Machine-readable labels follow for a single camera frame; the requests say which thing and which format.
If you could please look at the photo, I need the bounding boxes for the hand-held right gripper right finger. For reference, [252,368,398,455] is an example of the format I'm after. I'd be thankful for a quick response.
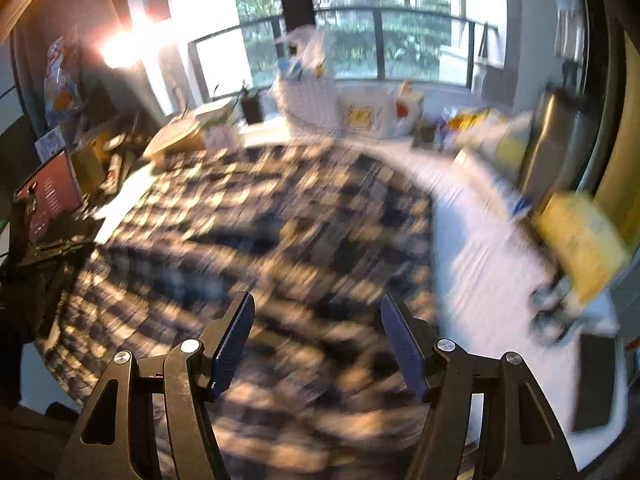
[381,296,582,480]

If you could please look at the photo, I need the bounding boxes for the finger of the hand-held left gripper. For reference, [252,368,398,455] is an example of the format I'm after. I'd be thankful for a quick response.
[34,236,99,261]

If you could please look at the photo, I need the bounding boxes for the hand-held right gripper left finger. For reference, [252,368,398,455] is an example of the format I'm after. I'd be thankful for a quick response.
[56,291,256,480]

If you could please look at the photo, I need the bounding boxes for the plaid pants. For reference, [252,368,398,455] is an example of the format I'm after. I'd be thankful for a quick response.
[42,142,441,480]

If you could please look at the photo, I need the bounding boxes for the colourful snack bag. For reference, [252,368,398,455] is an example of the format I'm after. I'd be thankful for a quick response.
[44,35,85,117]

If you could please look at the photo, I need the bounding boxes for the yellow plastic tub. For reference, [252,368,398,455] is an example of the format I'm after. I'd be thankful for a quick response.
[144,117,208,166]

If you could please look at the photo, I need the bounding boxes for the black phone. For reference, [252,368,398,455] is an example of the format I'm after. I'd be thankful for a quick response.
[572,332,624,433]

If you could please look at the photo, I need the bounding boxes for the yellow sponge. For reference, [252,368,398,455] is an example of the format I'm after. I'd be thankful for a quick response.
[532,192,632,306]

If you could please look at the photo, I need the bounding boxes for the dark plant pot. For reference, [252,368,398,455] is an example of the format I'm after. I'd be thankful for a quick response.
[240,92,265,125]

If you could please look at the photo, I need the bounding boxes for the white mug with yellow print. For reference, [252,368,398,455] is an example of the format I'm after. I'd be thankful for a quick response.
[336,91,401,138]

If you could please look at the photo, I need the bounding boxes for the yellow wrapper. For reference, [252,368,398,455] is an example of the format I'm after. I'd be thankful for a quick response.
[447,107,507,134]

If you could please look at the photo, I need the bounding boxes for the white and orange carton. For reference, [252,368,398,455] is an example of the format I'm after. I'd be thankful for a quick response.
[395,80,426,136]

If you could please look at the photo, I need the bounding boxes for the white woven basket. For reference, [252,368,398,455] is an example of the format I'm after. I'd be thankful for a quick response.
[272,72,347,133]

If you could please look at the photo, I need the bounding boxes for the clear plastic bag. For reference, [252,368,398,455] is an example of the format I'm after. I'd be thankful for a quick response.
[274,25,335,81]

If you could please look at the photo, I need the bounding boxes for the black balcony railing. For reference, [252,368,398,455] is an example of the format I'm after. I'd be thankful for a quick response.
[187,6,501,92]

